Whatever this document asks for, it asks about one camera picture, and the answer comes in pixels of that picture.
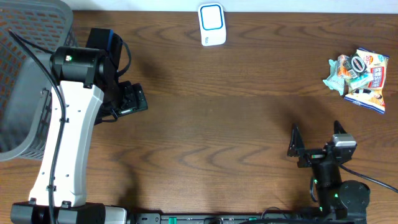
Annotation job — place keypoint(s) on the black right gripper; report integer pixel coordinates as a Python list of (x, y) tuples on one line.
[(296, 149)]

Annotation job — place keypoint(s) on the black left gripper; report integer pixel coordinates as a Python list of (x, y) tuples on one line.
[(133, 104)]

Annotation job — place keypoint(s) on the mint green wipes pack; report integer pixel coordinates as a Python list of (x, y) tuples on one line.
[(333, 81)]

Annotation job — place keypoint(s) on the teal tissue pack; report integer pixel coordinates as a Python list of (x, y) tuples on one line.
[(357, 82)]

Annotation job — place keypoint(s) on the yellow snack chip bag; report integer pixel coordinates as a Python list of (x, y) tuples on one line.
[(370, 96)]

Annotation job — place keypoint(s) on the orange tissue pack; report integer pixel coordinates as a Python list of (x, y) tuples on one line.
[(340, 68)]

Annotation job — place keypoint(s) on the dark green round-label box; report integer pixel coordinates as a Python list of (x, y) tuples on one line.
[(355, 66)]

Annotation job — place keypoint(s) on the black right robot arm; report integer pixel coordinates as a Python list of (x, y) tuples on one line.
[(339, 201)]

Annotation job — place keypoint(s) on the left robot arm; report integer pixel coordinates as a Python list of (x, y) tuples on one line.
[(87, 91)]

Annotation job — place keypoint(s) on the white barcode scanner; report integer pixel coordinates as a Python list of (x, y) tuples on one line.
[(212, 24)]

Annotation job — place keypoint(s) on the grey plastic mesh basket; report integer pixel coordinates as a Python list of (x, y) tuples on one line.
[(25, 91)]

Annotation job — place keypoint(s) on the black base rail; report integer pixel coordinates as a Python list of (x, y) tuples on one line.
[(271, 218)]

